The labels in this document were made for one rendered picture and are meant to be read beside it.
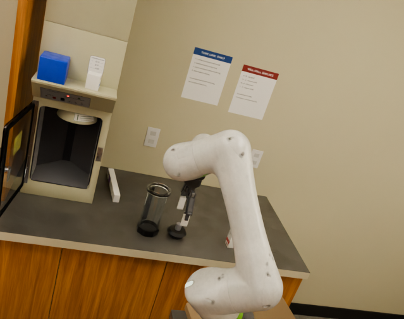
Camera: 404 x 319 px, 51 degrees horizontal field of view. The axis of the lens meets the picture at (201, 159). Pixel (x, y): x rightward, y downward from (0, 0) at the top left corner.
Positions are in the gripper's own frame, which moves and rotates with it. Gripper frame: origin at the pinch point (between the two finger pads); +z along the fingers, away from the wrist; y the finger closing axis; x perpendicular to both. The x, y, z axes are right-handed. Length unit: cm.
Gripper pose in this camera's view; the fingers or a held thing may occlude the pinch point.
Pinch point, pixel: (182, 214)
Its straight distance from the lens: 191.4
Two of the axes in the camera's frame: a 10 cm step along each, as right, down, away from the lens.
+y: 1.7, 4.3, -8.8
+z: -2.8, 8.8, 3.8
